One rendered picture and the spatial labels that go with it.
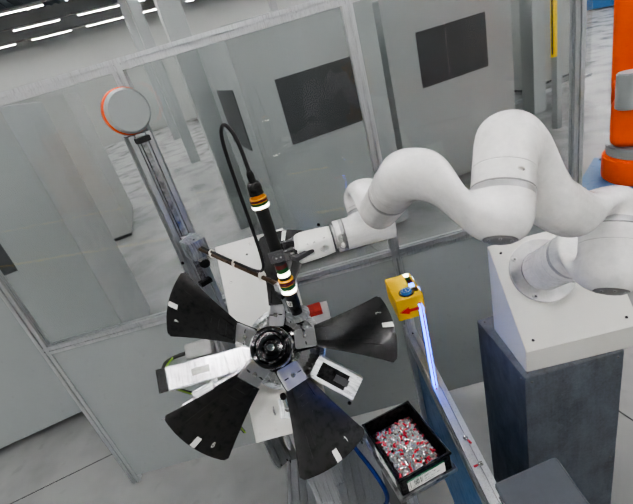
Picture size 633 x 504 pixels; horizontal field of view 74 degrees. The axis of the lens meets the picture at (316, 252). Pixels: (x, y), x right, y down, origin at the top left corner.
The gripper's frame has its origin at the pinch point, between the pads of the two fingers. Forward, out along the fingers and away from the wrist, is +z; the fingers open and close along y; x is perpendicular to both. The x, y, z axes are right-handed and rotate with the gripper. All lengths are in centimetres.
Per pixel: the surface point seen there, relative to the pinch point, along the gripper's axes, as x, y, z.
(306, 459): -49, -24, 7
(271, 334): -22.7, -2.6, 8.3
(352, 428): -52, -15, -7
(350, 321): -28.9, 2.0, -14.2
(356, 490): -141, 27, 3
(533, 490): -23, -61, -34
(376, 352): -32.6, -9.6, -18.7
